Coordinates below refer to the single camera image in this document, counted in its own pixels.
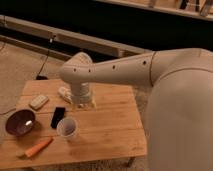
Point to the white paper cup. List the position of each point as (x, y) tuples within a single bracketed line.
[(67, 128)]

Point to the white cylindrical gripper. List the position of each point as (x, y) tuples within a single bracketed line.
[(82, 97)]

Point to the white tube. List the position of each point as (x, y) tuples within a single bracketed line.
[(65, 94)]

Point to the black smartphone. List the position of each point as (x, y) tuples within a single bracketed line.
[(57, 116)]

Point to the wooden table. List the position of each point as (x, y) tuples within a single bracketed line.
[(113, 129)]

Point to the white remote control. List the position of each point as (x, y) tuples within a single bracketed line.
[(38, 102)]

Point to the orange carrot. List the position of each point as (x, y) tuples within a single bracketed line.
[(36, 148)]

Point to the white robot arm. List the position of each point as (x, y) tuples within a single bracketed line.
[(179, 113)]

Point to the dark red ceramic bowl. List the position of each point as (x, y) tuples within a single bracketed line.
[(20, 122)]

